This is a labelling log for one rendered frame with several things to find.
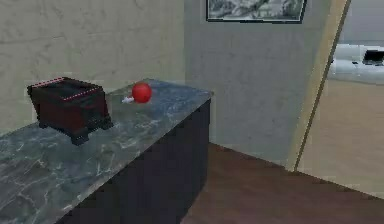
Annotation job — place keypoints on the black laptop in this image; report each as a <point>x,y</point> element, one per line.
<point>373,56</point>

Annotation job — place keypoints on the dark red toaster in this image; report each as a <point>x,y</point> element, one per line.
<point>71,106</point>

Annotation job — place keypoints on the red ball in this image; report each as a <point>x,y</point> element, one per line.
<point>141,92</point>

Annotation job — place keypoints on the white bed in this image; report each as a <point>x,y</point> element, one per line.
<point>350,65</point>

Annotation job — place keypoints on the small white object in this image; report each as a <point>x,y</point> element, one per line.
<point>127,99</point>

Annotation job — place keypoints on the framed grey picture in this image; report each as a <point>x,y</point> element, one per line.
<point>255,9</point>

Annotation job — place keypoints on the dark cabinet with marble top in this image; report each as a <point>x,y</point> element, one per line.
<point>140,160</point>

